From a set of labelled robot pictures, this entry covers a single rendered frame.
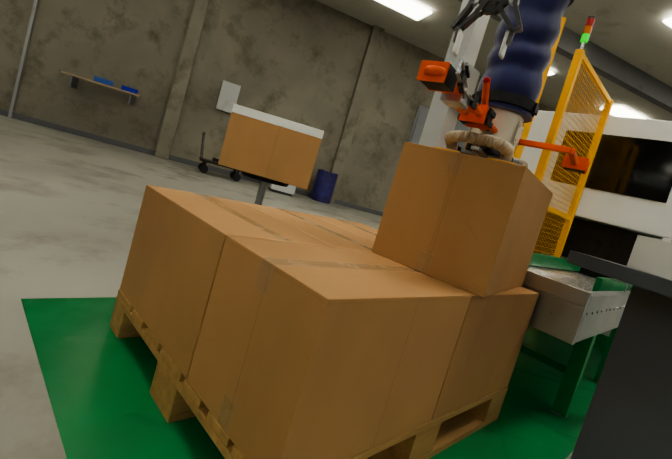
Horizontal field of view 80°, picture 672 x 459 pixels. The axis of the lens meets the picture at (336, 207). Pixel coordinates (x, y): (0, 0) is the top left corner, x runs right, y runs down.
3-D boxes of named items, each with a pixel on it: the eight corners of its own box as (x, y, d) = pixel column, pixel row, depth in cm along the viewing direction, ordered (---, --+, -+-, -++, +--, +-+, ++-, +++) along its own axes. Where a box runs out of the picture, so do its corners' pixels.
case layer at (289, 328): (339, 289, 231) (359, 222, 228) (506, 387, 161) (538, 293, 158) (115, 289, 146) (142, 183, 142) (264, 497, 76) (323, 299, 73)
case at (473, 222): (434, 253, 189) (460, 171, 186) (522, 286, 166) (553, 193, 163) (370, 251, 140) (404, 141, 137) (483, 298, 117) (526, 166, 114)
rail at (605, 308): (643, 312, 322) (651, 290, 321) (651, 315, 319) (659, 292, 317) (560, 336, 158) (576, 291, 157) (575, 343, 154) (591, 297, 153)
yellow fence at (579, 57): (532, 316, 382) (605, 101, 366) (542, 321, 375) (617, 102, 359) (478, 324, 299) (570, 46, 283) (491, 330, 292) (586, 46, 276)
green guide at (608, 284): (636, 290, 327) (640, 280, 327) (652, 295, 320) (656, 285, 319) (591, 291, 213) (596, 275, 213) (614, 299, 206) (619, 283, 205)
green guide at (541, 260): (566, 267, 365) (570, 257, 364) (579, 271, 357) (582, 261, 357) (496, 257, 251) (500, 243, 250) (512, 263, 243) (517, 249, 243)
